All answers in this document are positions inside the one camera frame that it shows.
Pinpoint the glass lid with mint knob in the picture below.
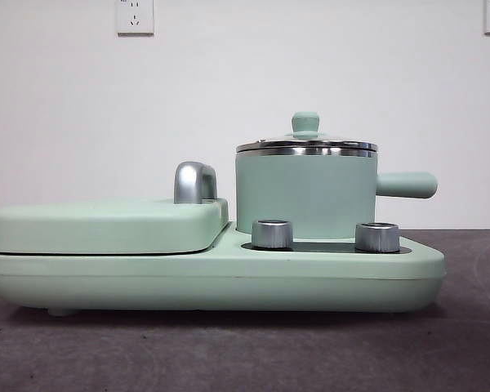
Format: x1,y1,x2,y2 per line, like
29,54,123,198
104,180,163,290
235,110,379,152

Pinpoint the mint green steamer pot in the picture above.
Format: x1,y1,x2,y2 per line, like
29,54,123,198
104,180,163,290
234,147,439,242

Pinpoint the silver control knob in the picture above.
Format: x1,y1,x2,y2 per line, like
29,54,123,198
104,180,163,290
251,219,294,249
354,221,401,252

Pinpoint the mint green breakfast machine base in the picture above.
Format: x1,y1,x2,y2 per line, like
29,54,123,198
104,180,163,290
0,220,447,319

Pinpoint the mint green grill cover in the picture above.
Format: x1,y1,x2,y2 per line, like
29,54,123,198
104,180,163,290
0,197,229,255

